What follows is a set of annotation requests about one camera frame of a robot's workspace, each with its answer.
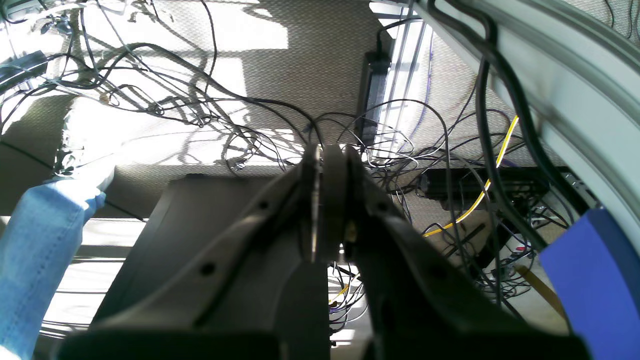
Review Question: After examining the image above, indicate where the blue jeans leg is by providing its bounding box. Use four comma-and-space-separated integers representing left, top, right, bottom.
0, 178, 106, 360

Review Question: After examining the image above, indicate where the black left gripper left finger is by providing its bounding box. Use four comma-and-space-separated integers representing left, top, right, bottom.
91, 145, 320, 331

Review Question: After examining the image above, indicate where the blue panel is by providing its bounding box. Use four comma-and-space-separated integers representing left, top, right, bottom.
539, 208, 640, 360

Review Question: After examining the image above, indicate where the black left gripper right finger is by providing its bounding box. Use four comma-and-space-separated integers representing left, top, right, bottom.
345, 147, 530, 333

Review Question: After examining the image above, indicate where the yellow cable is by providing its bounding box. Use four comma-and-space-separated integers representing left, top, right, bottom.
327, 115, 521, 306

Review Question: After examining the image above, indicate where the black power strip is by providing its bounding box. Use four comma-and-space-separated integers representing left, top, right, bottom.
416, 167, 551, 200

